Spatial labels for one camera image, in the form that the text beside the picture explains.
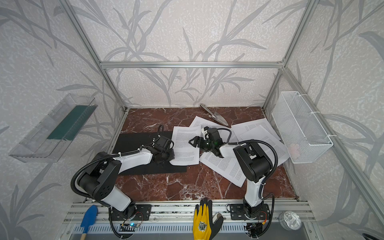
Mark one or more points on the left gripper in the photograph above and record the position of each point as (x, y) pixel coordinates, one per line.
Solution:
(167, 153)

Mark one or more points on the aluminium frame post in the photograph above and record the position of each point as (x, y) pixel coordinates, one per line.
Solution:
(70, 13)

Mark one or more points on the blank-side paper sheet right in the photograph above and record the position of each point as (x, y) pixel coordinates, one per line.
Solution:
(262, 135)

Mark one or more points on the blue trowel wooden handle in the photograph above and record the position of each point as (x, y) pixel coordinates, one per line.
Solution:
(88, 220)

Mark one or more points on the yellow black work glove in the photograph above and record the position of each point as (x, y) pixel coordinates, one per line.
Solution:
(205, 225)

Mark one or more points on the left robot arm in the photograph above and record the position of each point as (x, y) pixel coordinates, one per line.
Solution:
(97, 179)

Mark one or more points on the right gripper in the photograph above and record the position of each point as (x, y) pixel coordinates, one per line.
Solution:
(202, 144)

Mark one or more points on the white wire mesh basket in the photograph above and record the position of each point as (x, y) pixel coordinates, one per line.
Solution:
(297, 123)

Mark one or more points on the pink object in basket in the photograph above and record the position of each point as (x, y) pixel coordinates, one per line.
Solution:
(294, 151)

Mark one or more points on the green circuit board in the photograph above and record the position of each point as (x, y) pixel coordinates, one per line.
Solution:
(129, 227)

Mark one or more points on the silver metal trowel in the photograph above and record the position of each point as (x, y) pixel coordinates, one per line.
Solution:
(216, 116)

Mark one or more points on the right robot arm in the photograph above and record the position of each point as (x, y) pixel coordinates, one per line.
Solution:
(258, 160)

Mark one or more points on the clear plastic wall tray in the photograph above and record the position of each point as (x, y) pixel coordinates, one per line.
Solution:
(48, 141)

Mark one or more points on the printed paper sheet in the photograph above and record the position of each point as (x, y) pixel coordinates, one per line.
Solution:
(228, 168)
(198, 121)
(185, 153)
(241, 129)

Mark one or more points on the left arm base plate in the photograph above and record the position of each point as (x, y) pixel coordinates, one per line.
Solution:
(139, 212)

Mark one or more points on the black file folder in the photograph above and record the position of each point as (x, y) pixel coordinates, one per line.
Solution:
(131, 142)

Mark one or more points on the clear round plastic lid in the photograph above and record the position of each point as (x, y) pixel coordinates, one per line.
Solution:
(290, 221)

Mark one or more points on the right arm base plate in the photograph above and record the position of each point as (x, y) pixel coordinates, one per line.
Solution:
(245, 212)

